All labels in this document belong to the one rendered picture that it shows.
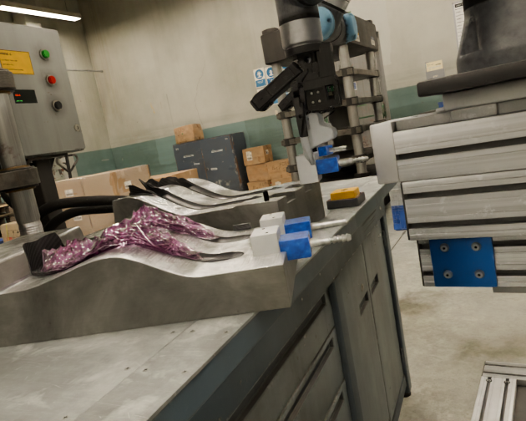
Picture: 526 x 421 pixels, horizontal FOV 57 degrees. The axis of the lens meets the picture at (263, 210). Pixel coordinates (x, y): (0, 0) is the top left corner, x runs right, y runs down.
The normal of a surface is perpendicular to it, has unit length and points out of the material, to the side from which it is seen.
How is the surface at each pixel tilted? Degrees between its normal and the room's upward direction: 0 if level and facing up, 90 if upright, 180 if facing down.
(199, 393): 90
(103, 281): 90
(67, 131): 90
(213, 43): 90
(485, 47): 72
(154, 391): 0
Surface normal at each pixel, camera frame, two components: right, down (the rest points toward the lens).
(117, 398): -0.18, -0.97
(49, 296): -0.11, 0.18
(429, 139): -0.50, 0.22
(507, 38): -0.56, -0.07
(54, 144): 0.90, -0.11
